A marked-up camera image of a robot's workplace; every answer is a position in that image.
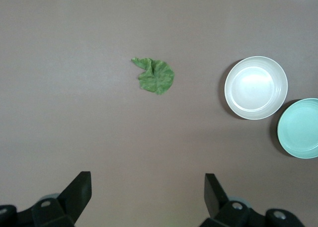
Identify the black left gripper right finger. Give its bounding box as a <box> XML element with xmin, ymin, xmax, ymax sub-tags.
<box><xmin>200</xmin><ymin>173</ymin><xmax>250</xmax><ymax>227</ymax></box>

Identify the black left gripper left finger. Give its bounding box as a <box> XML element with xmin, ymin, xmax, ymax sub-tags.
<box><xmin>31</xmin><ymin>171</ymin><xmax>92</xmax><ymax>227</ymax></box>

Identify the green lettuce leaf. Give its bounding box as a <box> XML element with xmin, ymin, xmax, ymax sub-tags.
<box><xmin>131</xmin><ymin>57</ymin><xmax>175</xmax><ymax>96</ymax></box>

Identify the mint green round plate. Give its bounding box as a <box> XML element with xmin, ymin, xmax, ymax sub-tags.
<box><xmin>277</xmin><ymin>98</ymin><xmax>318</xmax><ymax>159</ymax></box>

